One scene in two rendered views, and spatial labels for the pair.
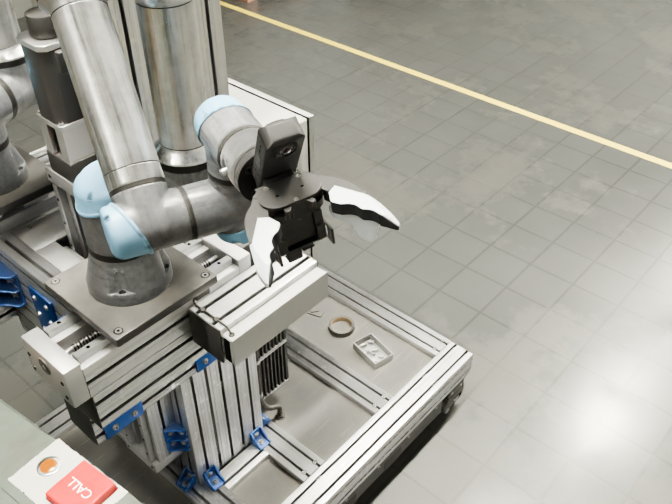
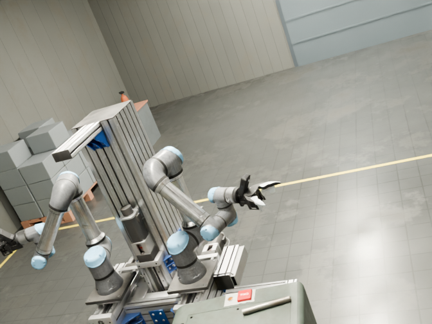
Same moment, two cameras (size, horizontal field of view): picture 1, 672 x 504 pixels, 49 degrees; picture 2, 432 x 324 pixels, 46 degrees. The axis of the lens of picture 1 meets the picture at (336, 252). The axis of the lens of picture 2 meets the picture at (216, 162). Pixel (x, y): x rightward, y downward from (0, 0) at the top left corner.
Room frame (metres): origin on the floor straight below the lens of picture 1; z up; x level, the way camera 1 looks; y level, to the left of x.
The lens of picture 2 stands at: (-1.23, 0.81, 2.58)
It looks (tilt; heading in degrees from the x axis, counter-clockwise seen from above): 21 degrees down; 341
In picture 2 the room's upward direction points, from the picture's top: 21 degrees counter-clockwise
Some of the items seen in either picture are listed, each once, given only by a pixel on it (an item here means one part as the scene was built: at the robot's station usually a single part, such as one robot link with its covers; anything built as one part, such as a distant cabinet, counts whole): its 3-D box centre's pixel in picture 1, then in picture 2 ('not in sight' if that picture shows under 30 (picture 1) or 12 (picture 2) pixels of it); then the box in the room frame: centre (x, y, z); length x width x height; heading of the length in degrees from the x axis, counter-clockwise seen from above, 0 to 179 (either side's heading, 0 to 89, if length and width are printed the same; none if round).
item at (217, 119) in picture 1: (232, 137); (220, 195); (0.83, 0.14, 1.56); 0.11 x 0.08 x 0.09; 27
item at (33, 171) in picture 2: not in sight; (51, 169); (6.23, 0.59, 0.59); 1.19 x 0.83 x 1.18; 139
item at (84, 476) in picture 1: (81, 492); (245, 296); (0.50, 0.31, 1.26); 0.06 x 0.06 x 0.02; 54
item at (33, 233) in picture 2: not in sight; (36, 232); (1.55, 0.95, 1.56); 0.11 x 0.08 x 0.09; 70
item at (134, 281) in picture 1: (125, 257); (189, 267); (1.01, 0.37, 1.21); 0.15 x 0.15 x 0.10
